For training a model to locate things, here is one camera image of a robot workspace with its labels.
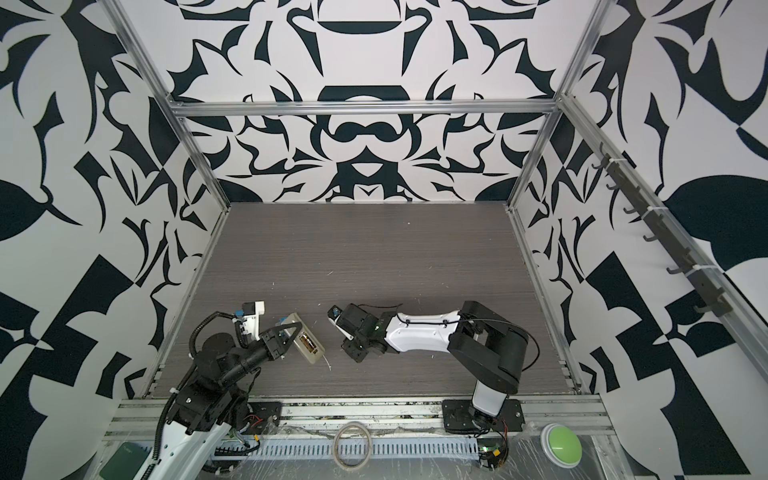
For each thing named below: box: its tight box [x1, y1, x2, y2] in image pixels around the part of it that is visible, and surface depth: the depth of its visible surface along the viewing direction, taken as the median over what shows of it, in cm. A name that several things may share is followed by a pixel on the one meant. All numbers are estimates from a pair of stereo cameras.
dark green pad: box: [99, 442, 152, 480], surface depth 69 cm
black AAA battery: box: [299, 334, 315, 353], surface depth 77 cm
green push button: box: [540, 423, 583, 469], surface depth 71 cm
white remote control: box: [282, 312, 325, 364], surface depth 76 cm
